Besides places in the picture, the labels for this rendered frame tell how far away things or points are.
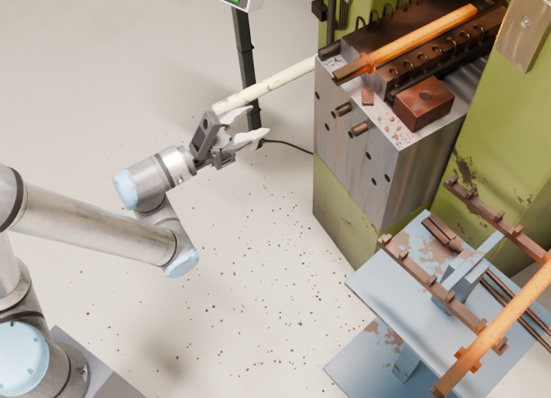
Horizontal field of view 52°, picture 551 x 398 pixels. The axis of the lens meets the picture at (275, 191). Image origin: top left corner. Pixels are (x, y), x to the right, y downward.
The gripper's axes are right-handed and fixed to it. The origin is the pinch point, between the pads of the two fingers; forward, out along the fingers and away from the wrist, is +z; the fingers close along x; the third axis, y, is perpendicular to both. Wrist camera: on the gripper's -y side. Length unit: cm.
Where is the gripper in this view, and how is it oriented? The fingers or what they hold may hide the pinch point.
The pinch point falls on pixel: (257, 117)
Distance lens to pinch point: 138.0
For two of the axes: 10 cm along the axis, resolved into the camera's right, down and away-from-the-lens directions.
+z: 8.5, -4.7, 2.3
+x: 5.2, 7.2, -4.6
